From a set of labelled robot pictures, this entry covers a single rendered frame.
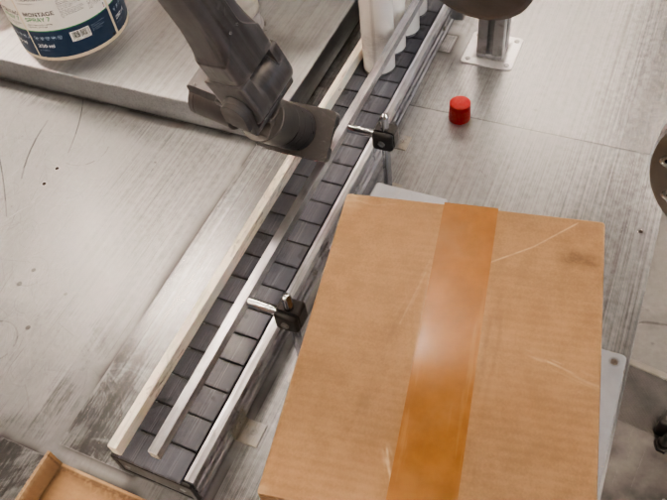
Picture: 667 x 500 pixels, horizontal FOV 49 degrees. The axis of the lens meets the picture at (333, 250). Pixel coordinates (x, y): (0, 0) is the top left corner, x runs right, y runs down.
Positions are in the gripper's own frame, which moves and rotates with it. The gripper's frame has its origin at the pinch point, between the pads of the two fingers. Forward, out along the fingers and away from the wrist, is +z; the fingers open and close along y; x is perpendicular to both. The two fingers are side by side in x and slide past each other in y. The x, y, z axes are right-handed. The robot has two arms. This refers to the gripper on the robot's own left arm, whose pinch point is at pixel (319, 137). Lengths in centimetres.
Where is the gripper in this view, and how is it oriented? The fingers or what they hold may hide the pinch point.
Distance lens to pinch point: 103.7
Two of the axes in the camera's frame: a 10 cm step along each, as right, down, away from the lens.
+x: -2.5, 9.6, 1.1
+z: 3.2, -0.3, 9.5
